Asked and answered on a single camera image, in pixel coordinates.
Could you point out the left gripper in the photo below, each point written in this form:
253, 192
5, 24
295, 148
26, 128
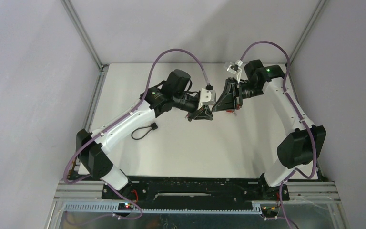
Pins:
198, 114

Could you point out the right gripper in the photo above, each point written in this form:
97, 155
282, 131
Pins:
231, 98

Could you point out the black cable lock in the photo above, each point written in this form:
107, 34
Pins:
142, 132

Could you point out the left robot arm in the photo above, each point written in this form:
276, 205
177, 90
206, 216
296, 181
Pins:
172, 93

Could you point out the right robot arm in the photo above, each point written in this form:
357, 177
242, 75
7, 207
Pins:
303, 142

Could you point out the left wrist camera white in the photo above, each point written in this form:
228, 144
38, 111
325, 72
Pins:
207, 97

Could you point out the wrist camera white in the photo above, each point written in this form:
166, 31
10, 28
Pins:
235, 69
207, 97

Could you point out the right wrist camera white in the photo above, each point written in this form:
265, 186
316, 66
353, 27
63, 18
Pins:
235, 69

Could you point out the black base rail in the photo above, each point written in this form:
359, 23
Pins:
202, 194

